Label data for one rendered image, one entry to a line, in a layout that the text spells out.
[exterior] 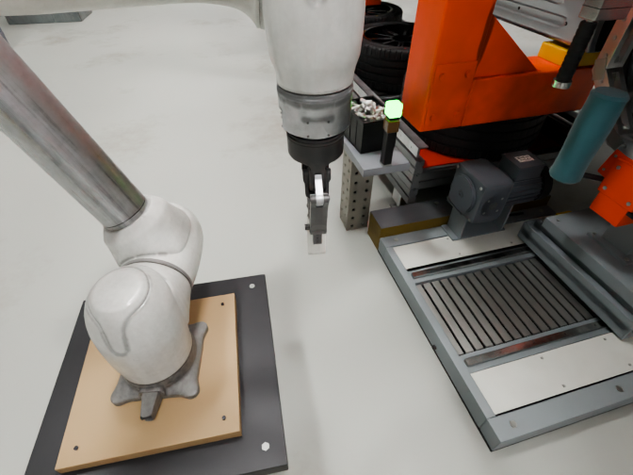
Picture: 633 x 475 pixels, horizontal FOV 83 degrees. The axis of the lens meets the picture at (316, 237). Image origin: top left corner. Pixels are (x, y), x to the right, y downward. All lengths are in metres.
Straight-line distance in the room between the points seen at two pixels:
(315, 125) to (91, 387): 0.76
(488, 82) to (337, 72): 1.01
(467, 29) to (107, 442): 1.35
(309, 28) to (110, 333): 0.57
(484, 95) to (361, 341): 0.92
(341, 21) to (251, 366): 0.74
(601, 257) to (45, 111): 1.55
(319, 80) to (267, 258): 1.18
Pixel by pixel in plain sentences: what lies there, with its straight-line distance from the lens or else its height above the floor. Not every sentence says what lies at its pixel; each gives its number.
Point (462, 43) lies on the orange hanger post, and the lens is 1.27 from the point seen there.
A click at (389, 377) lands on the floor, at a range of 1.24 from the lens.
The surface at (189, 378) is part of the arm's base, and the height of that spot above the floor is 0.35.
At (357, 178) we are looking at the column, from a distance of 1.48.
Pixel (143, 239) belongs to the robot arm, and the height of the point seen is 0.60.
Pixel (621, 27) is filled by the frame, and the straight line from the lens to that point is 1.37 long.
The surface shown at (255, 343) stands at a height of 0.30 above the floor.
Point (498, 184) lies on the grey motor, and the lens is 1.37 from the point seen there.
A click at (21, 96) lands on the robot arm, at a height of 0.88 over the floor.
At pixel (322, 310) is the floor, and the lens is 1.35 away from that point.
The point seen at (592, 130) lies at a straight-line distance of 1.24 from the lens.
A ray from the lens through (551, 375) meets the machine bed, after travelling 1.33.
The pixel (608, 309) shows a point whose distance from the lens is 1.51.
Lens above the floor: 1.10
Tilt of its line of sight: 43 degrees down
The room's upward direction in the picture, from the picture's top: straight up
